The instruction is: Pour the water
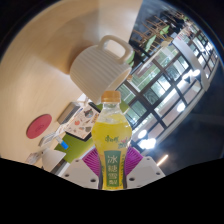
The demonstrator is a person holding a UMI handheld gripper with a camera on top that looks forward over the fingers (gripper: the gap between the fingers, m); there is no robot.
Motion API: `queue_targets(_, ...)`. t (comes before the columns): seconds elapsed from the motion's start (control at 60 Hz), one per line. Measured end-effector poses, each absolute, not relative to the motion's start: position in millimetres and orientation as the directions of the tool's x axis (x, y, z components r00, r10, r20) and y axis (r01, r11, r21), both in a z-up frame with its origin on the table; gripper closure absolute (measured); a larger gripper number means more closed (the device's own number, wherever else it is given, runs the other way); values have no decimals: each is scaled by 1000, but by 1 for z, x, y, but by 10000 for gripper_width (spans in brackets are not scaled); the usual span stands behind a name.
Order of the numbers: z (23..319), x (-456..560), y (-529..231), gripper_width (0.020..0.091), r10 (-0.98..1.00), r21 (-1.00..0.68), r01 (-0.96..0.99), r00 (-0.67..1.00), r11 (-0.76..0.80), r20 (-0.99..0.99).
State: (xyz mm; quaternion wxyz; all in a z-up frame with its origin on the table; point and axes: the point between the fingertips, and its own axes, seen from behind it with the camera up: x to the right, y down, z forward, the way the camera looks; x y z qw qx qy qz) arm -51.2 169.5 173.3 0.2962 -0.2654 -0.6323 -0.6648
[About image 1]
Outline yellow drink bottle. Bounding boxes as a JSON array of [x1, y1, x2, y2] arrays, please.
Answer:
[[91, 90, 133, 191]]

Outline small blue-capped bottle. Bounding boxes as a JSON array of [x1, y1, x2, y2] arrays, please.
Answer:
[[54, 134, 70, 150]]

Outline white ribbed mug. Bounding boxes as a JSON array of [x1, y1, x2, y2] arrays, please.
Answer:
[[69, 34, 135, 105]]

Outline dark-framed picture book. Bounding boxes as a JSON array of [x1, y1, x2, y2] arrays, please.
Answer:
[[64, 104, 101, 142]]

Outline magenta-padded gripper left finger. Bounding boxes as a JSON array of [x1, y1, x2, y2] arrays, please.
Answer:
[[61, 147, 101, 190]]

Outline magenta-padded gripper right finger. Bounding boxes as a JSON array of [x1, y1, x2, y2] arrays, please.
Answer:
[[124, 145, 167, 190]]

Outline flat round red coaster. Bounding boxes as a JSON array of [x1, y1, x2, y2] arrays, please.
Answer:
[[25, 113, 53, 140]]

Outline wooden chairs with green seats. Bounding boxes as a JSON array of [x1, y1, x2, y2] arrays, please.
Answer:
[[131, 8, 192, 58]]

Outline dark-framed window wall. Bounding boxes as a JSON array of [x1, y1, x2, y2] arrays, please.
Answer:
[[116, 31, 221, 148]]

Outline white paper slip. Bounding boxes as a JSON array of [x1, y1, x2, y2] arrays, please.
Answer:
[[24, 149, 45, 165]]

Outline long linear ceiling light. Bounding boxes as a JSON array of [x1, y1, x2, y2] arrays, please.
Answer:
[[156, 153, 170, 167]]

